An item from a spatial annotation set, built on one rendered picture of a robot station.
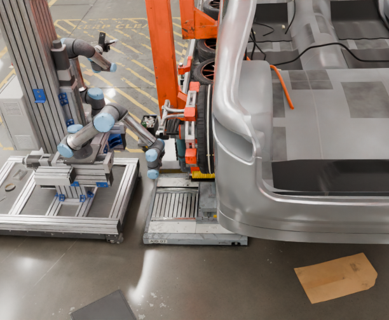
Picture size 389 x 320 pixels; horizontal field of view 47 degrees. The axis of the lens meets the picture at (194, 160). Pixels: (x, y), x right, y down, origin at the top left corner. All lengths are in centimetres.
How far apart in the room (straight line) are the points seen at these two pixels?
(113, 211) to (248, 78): 156
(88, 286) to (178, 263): 69
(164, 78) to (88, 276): 165
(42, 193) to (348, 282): 258
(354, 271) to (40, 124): 255
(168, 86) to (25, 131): 115
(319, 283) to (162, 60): 204
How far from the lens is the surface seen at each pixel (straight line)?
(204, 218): 360
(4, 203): 412
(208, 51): 529
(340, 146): 309
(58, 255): 381
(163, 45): 350
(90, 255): 372
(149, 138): 298
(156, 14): 341
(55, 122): 342
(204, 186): 377
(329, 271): 352
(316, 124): 316
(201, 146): 303
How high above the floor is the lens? 277
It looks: 39 degrees down
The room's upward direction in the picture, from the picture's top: 5 degrees counter-clockwise
